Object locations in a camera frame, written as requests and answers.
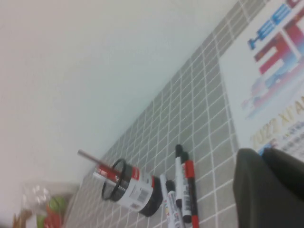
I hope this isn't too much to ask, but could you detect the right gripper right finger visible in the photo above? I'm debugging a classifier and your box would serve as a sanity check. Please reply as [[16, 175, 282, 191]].
[[263, 147, 304, 198]]

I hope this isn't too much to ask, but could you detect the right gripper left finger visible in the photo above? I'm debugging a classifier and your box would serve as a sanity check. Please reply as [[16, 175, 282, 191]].
[[234, 147, 304, 228]]

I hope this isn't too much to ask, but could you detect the black pen red cap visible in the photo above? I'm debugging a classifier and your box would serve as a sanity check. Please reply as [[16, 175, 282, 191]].
[[184, 159, 200, 228]]

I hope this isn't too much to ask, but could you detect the black mesh pen holder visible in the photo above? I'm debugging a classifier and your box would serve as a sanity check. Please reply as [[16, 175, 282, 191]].
[[101, 158, 165, 217]]

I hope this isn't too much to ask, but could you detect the red gel pen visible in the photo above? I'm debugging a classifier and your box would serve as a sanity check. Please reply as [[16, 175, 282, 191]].
[[94, 165, 113, 178]]

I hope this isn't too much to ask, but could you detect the white HEEC book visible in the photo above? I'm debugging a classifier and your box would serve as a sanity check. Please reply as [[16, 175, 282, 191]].
[[219, 0, 304, 157]]

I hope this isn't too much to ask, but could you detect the long white marker black cap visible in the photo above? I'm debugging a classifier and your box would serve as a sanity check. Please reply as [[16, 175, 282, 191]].
[[165, 180, 185, 228]]

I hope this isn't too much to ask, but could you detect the white paint marker silver cap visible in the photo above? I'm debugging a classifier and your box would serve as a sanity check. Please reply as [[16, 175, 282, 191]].
[[159, 174, 172, 228]]

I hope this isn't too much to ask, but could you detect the grey checked tablecloth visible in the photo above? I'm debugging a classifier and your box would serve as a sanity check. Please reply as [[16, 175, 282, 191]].
[[63, 0, 304, 228]]

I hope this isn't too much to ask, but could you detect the dark red pencil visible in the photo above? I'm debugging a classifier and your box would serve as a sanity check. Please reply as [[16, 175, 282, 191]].
[[77, 149, 124, 174]]

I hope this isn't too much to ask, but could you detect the clear plastic snack bag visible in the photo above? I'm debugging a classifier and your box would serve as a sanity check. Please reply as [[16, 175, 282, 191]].
[[11, 181, 79, 228]]

